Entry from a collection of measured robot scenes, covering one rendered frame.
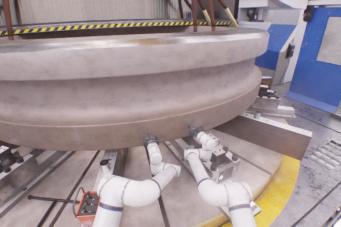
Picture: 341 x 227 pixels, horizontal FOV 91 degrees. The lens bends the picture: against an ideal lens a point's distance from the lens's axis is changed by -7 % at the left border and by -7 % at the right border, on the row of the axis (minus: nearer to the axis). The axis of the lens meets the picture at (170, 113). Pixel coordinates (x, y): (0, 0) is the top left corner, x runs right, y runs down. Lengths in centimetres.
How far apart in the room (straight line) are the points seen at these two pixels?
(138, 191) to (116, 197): 11
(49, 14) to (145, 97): 322
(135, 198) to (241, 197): 55
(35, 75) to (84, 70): 39
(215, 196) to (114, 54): 112
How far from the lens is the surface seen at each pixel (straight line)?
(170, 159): 238
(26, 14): 449
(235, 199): 109
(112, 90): 161
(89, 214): 140
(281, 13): 729
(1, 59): 182
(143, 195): 88
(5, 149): 234
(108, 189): 93
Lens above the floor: 189
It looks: 27 degrees down
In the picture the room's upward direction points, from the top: 1 degrees counter-clockwise
